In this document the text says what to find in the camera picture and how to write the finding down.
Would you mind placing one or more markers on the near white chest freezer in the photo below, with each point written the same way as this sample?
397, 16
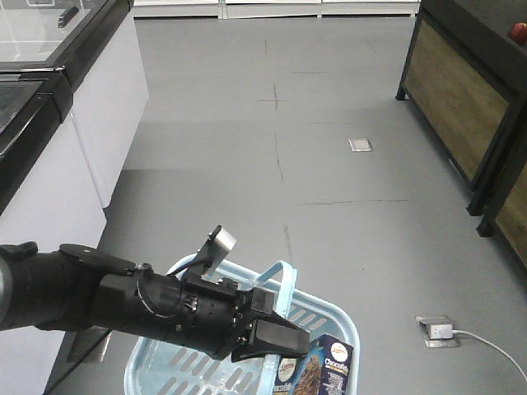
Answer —
52, 200

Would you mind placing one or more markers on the wooden black-framed display stand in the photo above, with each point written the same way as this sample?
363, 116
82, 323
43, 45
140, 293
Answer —
467, 78

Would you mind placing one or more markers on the blue chocolate cookie box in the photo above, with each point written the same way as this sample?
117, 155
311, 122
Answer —
326, 369

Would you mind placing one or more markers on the open floor socket with charger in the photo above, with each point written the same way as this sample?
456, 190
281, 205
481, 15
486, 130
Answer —
437, 331

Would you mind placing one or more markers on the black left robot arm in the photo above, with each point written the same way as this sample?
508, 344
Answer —
75, 288

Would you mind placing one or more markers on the far white chest freezer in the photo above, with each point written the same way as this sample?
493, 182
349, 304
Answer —
90, 50

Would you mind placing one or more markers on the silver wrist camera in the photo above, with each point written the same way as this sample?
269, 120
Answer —
216, 247

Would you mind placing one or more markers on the white shelf base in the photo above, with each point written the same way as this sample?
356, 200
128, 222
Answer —
243, 9

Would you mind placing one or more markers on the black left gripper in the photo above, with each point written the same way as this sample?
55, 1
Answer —
217, 319

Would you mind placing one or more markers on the closed steel floor socket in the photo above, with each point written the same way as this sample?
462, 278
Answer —
90, 346

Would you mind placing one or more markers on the red apple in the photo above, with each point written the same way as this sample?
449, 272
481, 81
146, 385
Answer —
518, 33

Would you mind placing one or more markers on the white chest freezer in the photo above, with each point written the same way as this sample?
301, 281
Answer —
90, 50
52, 200

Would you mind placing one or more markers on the light blue plastic basket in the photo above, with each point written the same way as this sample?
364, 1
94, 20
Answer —
161, 368

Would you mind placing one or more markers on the far steel floor socket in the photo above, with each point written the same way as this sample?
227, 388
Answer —
361, 144

